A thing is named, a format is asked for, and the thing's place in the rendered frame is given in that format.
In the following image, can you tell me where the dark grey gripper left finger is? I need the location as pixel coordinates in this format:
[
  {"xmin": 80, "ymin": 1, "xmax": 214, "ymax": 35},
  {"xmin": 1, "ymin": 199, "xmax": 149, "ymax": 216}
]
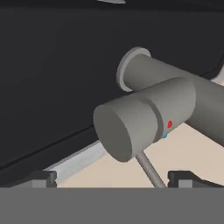
[{"xmin": 0, "ymin": 170, "xmax": 59, "ymax": 189}]

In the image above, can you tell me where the grey tap handle with lever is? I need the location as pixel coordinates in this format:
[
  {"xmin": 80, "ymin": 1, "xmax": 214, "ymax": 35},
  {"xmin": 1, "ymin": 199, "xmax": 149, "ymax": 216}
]
[{"xmin": 92, "ymin": 94, "xmax": 168, "ymax": 189}]

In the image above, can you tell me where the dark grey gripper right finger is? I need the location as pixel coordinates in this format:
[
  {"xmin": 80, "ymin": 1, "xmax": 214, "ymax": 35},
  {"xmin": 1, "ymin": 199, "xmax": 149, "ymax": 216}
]
[{"xmin": 167, "ymin": 170, "xmax": 224, "ymax": 189}]

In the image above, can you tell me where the grey metal tap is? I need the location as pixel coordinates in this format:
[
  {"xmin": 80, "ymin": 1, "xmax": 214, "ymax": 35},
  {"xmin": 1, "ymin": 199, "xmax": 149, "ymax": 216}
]
[{"xmin": 115, "ymin": 46, "xmax": 224, "ymax": 147}]

